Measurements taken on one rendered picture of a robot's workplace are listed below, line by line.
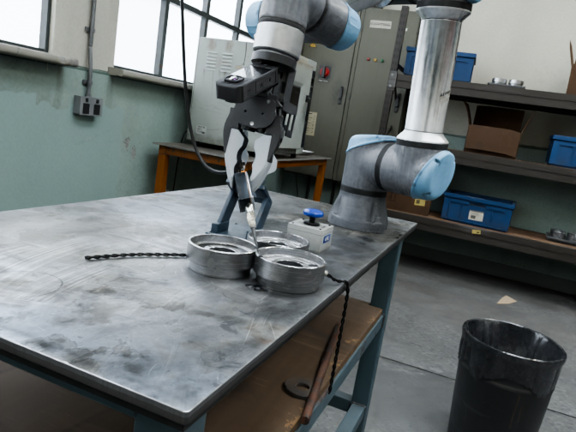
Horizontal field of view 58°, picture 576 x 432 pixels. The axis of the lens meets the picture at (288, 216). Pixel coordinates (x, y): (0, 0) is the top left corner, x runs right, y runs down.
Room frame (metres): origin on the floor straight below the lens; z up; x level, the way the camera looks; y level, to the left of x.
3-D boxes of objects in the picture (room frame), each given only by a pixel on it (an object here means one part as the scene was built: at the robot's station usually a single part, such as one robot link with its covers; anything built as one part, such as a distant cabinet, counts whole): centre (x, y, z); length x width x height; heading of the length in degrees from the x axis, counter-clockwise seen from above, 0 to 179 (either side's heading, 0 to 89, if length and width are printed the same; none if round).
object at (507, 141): (4.13, -1.47, 1.19); 0.52 x 0.42 x 0.38; 69
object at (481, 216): (4.14, -1.49, 0.56); 0.52 x 0.38 x 0.22; 66
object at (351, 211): (1.30, -0.18, 0.85); 0.15 x 0.15 x 0.10
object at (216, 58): (3.41, 0.31, 1.10); 0.62 x 0.61 x 0.65; 159
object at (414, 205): (4.31, -0.98, 0.64); 0.49 x 0.40 x 0.37; 74
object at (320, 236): (0.99, -0.05, 0.82); 0.08 x 0.07 x 0.05; 159
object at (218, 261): (0.76, 0.09, 0.82); 0.10 x 0.10 x 0.04
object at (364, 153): (1.30, -0.18, 0.97); 0.13 x 0.12 x 0.14; 47
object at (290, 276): (0.74, -0.01, 0.82); 0.10 x 0.10 x 0.04
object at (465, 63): (4.32, -1.01, 1.61); 0.52 x 0.38 x 0.22; 72
